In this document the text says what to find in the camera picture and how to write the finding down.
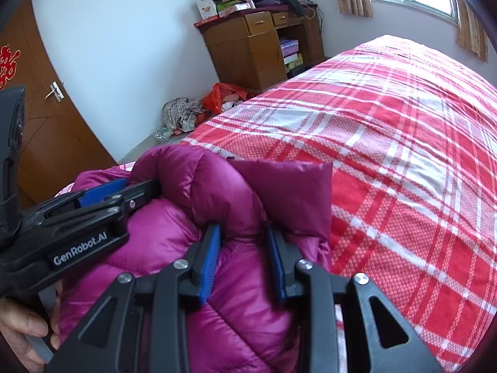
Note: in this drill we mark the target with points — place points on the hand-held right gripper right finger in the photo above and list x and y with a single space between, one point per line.
277 268

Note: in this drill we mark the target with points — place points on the flat pink white box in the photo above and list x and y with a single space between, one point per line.
235 9

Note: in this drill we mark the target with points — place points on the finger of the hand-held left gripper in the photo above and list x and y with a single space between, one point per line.
145 192
103 193

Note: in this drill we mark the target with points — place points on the white box with orange print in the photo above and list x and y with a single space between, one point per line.
205 6

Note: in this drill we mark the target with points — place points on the person's left hand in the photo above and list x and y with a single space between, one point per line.
19 326

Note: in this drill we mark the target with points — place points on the red plaid bed blanket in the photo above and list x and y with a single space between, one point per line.
388 143

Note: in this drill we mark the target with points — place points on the red plastic bag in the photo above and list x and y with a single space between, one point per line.
217 99

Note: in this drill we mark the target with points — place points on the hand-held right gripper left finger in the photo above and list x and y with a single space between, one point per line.
207 264

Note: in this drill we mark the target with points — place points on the purple down jacket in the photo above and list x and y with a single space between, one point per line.
240 330

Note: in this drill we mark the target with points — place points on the brown wooden door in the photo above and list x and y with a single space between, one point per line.
50 132

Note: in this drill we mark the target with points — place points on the red paper door decoration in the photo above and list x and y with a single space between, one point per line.
7 66

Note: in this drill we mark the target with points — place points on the grey crumpled cloth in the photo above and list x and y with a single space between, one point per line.
176 110

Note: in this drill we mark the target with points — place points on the crumpled clear plastic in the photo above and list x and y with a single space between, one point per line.
164 134

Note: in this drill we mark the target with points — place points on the stack of boxes in desk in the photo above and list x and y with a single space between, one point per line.
289 48

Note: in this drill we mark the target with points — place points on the wooden desk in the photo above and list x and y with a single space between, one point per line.
237 58

